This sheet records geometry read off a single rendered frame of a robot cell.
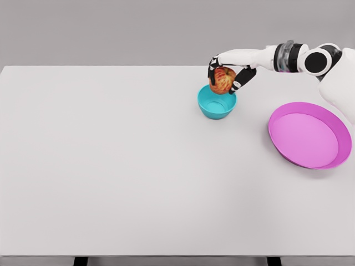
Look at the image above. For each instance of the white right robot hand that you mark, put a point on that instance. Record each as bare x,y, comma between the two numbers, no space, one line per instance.
235,56

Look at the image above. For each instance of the red yellow apple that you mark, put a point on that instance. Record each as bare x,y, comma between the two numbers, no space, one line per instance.
222,80

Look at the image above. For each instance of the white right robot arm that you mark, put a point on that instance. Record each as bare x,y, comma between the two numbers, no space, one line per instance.
313,62

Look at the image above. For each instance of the blue bowl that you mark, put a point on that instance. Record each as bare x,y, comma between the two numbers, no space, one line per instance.
217,106

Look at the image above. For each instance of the pink plate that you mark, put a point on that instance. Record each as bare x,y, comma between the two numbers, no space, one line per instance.
306,137

